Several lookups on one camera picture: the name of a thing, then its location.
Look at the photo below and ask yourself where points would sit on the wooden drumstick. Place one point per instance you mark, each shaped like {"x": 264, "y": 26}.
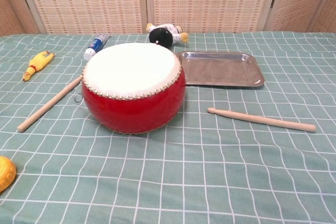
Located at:
{"x": 262, "y": 119}
{"x": 50, "y": 103}

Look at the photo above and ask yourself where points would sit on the yellow rubber chicken toy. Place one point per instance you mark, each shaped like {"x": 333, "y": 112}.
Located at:
{"x": 39, "y": 62}

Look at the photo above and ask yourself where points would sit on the woven bamboo folding screen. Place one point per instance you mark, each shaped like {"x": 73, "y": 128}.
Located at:
{"x": 86, "y": 1}

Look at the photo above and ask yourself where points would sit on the blue and white toothpaste tube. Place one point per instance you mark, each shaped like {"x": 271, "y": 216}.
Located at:
{"x": 95, "y": 45}

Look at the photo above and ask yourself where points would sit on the red drum with white skin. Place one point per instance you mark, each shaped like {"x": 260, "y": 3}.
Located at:
{"x": 131, "y": 108}

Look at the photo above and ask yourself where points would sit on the black and white plush doll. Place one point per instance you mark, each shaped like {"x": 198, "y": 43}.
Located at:
{"x": 160, "y": 36}

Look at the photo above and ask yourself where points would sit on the green checked tablecloth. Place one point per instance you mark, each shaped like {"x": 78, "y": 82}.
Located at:
{"x": 210, "y": 169}

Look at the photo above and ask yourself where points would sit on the yellow orange plastic toy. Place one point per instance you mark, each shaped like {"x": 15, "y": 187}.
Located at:
{"x": 6, "y": 174}

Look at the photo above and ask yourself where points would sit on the rectangular stainless steel tray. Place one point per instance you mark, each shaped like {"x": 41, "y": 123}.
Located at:
{"x": 220, "y": 69}

